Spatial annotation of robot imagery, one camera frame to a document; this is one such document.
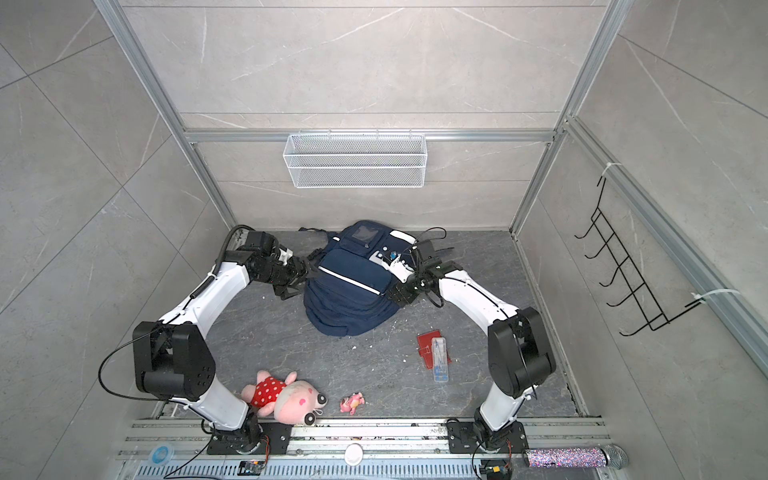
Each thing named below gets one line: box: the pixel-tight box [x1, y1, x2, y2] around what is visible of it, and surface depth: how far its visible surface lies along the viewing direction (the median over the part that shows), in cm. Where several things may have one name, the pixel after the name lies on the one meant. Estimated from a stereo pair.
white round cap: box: [344, 443, 363, 467], surface depth 73 cm
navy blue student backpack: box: [304, 220, 416, 336], surface depth 92 cm
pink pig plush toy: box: [241, 370, 328, 425], surface depth 76 cm
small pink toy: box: [340, 392, 365, 416], surface depth 79 cm
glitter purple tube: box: [523, 444, 629, 469], surface depth 70 cm
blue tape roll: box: [149, 444, 174, 466], surface depth 73 cm
